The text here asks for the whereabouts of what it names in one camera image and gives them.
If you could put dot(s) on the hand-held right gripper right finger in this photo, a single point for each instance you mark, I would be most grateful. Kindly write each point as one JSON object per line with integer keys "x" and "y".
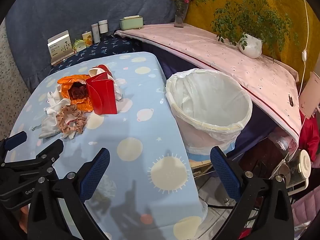
{"x": 225, "y": 172}

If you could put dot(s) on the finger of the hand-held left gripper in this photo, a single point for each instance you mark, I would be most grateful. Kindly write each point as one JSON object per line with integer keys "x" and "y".
{"x": 15, "y": 138}
{"x": 50, "y": 152}

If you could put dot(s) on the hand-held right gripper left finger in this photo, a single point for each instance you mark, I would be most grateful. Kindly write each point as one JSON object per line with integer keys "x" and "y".
{"x": 96, "y": 172}

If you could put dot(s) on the white tissue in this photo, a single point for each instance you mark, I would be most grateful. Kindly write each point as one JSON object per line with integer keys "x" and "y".
{"x": 56, "y": 105}
{"x": 119, "y": 90}

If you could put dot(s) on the white-lined trash bin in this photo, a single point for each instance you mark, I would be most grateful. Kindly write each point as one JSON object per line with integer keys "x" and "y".
{"x": 212, "y": 100}

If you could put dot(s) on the orange foil snack bag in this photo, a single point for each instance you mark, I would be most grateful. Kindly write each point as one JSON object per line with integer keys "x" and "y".
{"x": 67, "y": 80}

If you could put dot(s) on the grey crumpled cloth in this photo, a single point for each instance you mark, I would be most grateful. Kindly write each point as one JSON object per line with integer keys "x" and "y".
{"x": 48, "y": 127}

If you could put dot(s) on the brown dotted scrunchie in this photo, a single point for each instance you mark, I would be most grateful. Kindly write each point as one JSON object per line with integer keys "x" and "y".
{"x": 72, "y": 116}

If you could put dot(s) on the blue planet-print tablecloth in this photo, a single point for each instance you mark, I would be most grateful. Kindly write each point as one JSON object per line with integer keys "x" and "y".
{"x": 125, "y": 120}

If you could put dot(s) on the clear plastic bag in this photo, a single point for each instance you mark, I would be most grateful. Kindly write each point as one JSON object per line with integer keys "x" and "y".
{"x": 282, "y": 141}

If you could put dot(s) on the pink quilted garment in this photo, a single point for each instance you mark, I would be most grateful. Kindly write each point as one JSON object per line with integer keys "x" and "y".
{"x": 306, "y": 205}

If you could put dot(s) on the red cloth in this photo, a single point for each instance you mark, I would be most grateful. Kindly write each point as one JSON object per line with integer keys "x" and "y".
{"x": 310, "y": 135}

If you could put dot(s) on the black clip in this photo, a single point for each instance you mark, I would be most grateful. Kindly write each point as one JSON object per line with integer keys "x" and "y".
{"x": 290, "y": 100}

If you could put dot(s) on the white open gift box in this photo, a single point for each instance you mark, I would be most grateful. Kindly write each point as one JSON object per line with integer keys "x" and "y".
{"x": 60, "y": 46}

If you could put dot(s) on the small green packet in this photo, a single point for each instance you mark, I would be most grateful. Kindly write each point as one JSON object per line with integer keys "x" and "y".
{"x": 79, "y": 46}

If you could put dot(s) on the pink electric kettle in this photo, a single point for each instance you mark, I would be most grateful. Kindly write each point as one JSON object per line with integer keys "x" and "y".
{"x": 310, "y": 100}

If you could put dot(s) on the navy floral cloth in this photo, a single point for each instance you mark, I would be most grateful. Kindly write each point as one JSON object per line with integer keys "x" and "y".
{"x": 105, "y": 48}

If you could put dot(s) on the yellow floral box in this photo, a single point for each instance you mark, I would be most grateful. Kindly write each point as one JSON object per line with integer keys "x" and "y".
{"x": 87, "y": 39}

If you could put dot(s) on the pink dotted cloth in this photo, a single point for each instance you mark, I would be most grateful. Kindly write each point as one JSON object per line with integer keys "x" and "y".
{"x": 212, "y": 50}

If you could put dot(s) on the tall white bottle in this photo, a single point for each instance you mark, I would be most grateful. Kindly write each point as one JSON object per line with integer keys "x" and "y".
{"x": 95, "y": 33}

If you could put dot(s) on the green plant in white pot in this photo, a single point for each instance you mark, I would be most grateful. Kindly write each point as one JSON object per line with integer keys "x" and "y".
{"x": 250, "y": 46}

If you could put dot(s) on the white jar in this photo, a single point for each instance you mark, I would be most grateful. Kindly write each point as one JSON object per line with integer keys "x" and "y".
{"x": 103, "y": 27}

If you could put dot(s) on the blue-grey backdrop cloth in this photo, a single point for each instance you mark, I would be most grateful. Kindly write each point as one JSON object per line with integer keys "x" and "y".
{"x": 75, "y": 5}

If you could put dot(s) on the green tissue box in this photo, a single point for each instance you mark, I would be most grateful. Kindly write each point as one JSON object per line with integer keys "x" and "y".
{"x": 131, "y": 23}

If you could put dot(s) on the glass vase with pink flowers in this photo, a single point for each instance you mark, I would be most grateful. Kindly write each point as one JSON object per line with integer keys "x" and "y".
{"x": 180, "y": 17}

